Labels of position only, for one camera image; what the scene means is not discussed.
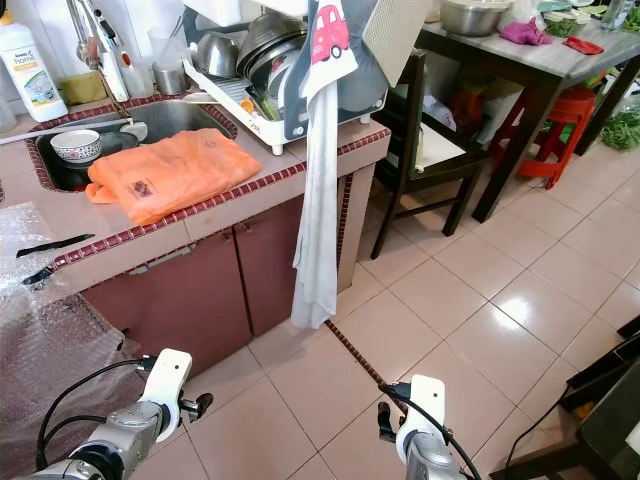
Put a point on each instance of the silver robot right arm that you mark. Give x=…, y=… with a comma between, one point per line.
x=430, y=462

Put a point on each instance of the wide maroon cabinet door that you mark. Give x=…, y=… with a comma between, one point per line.
x=170, y=305

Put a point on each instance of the narrow maroon cabinet door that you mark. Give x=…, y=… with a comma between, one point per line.
x=270, y=270

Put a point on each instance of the clear bubble wrap sheet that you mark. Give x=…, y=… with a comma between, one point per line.
x=50, y=350

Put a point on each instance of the black knife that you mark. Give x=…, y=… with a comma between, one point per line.
x=60, y=244

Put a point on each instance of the long white towel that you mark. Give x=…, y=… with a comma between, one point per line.
x=318, y=220

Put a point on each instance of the dark wooden furniture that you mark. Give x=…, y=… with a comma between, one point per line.
x=610, y=420

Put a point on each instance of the orange plastic bag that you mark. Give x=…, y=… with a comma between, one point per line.
x=175, y=175

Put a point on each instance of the patterned white ceramic bowl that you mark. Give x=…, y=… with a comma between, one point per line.
x=76, y=147

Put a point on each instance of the white plastic dish rack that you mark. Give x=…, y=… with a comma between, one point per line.
x=230, y=105

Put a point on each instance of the thin grey rod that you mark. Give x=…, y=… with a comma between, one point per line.
x=60, y=134

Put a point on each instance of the dark wooden chair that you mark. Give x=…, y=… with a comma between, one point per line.
x=414, y=100

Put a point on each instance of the small metal cup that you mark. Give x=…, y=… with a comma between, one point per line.
x=169, y=80

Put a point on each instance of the olive green sponge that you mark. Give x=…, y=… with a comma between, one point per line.
x=82, y=88

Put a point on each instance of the red plastic stool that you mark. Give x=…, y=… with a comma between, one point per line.
x=565, y=130

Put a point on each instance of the shiny metal pot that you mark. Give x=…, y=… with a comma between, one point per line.
x=218, y=56

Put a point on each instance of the clear drinking glass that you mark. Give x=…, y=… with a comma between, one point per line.
x=166, y=45

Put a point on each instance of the chrome and white faucet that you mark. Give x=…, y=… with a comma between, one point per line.
x=105, y=50

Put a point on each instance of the dark metal wok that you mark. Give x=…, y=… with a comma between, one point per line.
x=270, y=45

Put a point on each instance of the white detergent bottle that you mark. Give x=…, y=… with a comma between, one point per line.
x=35, y=75

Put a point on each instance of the green leafy vegetables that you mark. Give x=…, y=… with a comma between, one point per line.
x=622, y=130

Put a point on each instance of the white cloth red car print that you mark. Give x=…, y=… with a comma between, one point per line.
x=328, y=40

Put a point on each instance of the dark wooden table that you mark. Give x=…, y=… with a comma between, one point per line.
x=490, y=50

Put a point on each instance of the beige woven mat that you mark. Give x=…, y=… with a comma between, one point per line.
x=395, y=35

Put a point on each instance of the magenta cloth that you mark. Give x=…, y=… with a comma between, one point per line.
x=525, y=33

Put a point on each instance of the large metal bowl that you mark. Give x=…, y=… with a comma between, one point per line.
x=475, y=18

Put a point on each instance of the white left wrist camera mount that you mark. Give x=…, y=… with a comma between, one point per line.
x=168, y=385

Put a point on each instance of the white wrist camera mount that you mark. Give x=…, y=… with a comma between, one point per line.
x=168, y=385
x=422, y=405

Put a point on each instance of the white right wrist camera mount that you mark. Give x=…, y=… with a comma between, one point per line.
x=422, y=405

